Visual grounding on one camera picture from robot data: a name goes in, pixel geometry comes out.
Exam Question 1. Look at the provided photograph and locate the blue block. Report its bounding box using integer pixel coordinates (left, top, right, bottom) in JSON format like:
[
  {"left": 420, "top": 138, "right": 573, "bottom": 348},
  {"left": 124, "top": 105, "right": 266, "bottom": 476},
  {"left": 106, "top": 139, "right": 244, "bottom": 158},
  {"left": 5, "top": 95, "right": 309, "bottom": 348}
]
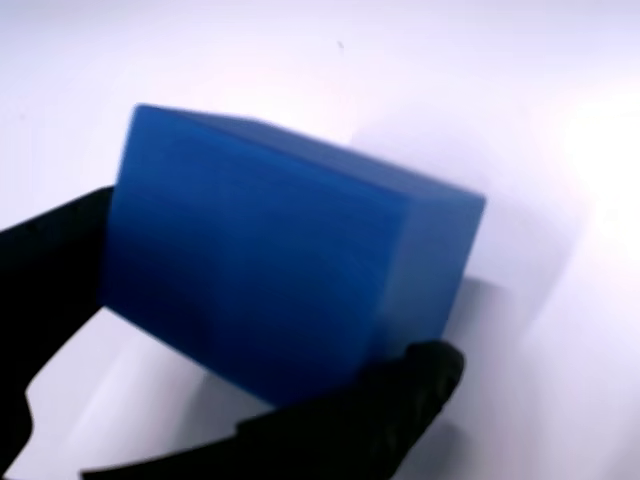
[{"left": 99, "top": 103, "right": 487, "bottom": 409}]

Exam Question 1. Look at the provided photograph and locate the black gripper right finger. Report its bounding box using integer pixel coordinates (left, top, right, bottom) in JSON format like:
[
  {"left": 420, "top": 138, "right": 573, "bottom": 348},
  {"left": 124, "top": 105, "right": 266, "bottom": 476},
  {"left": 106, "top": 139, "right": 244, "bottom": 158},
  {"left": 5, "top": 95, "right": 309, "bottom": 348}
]
[{"left": 81, "top": 339, "right": 465, "bottom": 480}]

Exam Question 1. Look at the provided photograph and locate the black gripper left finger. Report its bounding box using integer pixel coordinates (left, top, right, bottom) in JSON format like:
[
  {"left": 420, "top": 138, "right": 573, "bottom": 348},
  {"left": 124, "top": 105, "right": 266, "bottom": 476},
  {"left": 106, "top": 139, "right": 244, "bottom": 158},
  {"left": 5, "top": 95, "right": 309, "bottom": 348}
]
[{"left": 0, "top": 184, "right": 116, "bottom": 480}]

